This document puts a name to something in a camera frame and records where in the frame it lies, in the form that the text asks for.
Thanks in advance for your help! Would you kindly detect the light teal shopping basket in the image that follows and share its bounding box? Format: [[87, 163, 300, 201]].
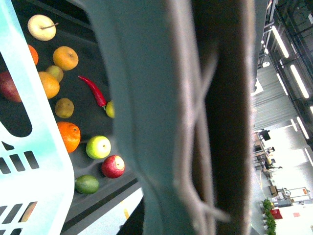
[[0, 0, 74, 235]]

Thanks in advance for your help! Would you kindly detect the yellow green pear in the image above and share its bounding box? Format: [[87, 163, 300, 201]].
[[105, 101, 115, 118]]

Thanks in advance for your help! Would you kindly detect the red chili pepper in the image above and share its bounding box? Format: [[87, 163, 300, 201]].
[[78, 76, 107, 108]]

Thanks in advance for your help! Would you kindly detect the green apple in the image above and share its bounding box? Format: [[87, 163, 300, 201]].
[[86, 135, 112, 160]]

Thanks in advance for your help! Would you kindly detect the red apple right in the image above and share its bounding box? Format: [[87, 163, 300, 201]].
[[101, 155, 125, 179]]

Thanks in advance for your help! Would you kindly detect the large orange right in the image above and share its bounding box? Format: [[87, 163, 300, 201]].
[[57, 121, 81, 153]]

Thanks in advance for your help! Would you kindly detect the brown kiwi lower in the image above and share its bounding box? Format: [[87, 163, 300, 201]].
[[54, 98, 74, 118]]

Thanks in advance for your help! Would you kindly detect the brown kiwi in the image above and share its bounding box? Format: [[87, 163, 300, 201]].
[[45, 65, 64, 83], [54, 98, 74, 118]]

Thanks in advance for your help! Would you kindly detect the green avocado right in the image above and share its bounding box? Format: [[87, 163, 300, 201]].
[[75, 175, 100, 194]]

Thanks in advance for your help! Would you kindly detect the black front display tray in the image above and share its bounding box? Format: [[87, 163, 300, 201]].
[[0, 0, 142, 233]]

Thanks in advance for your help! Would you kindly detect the yellow orange apple back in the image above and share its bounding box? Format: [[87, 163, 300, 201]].
[[52, 46, 79, 71]]

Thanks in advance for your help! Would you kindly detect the yellow orange apple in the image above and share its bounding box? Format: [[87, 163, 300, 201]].
[[52, 46, 79, 71], [38, 71, 60, 99]]

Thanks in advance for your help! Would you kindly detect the yellow orange apple front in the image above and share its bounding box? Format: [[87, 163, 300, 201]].
[[38, 71, 60, 99]]

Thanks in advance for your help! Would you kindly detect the brown kiwi upper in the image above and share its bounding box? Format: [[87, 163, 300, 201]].
[[45, 65, 64, 83]]

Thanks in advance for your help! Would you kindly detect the small orange tangerine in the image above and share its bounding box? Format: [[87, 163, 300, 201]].
[[28, 45, 39, 65]]

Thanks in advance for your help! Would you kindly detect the white pear with stem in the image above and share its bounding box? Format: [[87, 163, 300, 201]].
[[27, 14, 59, 42]]

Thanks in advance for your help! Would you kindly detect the red striped apple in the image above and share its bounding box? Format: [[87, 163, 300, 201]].
[[0, 71, 22, 102]]

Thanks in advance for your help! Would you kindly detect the pale peach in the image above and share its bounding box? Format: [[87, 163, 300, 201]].
[[19, 202, 37, 222]]

